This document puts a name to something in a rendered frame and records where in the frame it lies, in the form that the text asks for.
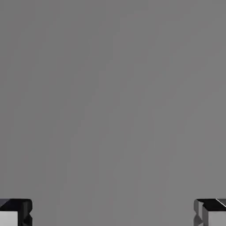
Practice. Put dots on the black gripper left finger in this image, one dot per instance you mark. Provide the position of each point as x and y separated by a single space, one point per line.
15 206

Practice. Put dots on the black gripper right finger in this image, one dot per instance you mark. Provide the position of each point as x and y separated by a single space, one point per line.
210 206

